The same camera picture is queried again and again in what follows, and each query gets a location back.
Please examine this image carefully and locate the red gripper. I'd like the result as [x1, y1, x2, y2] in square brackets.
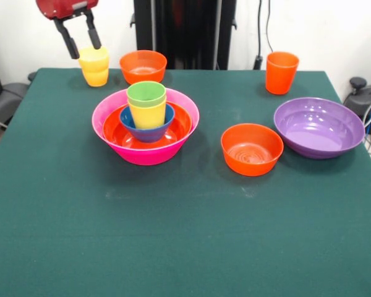
[35, 0, 102, 60]

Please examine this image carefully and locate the small orange plastic bowl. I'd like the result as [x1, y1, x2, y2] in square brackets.
[119, 49, 168, 87]
[220, 123, 284, 178]

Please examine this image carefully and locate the green plastic cup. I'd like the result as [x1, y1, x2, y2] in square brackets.
[126, 81, 168, 109]

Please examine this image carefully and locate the yellow plastic cup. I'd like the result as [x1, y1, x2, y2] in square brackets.
[128, 100, 168, 131]
[78, 46, 110, 72]

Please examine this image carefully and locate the blue plastic bowl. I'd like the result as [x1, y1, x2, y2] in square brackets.
[119, 103, 176, 144]

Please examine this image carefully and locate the large orange plastic bowl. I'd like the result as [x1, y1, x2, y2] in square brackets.
[102, 101, 193, 149]

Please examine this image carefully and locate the large pink plastic bowl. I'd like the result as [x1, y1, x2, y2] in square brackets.
[91, 87, 200, 166]

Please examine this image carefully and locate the light orange plastic cup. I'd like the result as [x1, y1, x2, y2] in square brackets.
[82, 66, 109, 88]

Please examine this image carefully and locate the black stand base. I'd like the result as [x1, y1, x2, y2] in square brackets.
[0, 71, 38, 127]
[342, 77, 371, 137]

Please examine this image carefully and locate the dark green tablecloth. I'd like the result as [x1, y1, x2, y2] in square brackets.
[0, 67, 371, 297]

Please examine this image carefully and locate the purple plastic bowl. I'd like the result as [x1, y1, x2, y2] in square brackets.
[273, 97, 366, 160]

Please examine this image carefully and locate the thick black cable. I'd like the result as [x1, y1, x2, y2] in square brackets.
[254, 0, 264, 71]

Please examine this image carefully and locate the thin black cable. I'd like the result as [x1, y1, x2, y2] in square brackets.
[265, 0, 275, 53]

